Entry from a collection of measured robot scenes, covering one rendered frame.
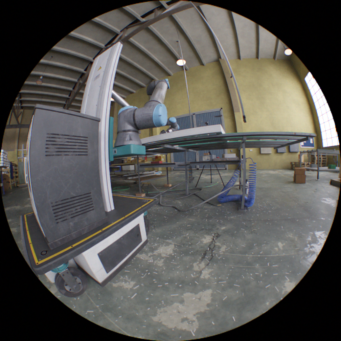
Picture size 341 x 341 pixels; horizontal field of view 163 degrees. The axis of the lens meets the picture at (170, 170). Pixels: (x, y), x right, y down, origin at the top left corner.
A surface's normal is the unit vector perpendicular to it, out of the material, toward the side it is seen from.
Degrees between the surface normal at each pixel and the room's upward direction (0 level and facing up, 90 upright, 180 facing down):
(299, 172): 90
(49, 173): 90
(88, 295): 0
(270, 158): 90
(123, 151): 90
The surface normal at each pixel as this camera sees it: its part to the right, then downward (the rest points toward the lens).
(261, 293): -0.05, -1.00
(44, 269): 0.94, -0.03
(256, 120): -0.51, 0.08
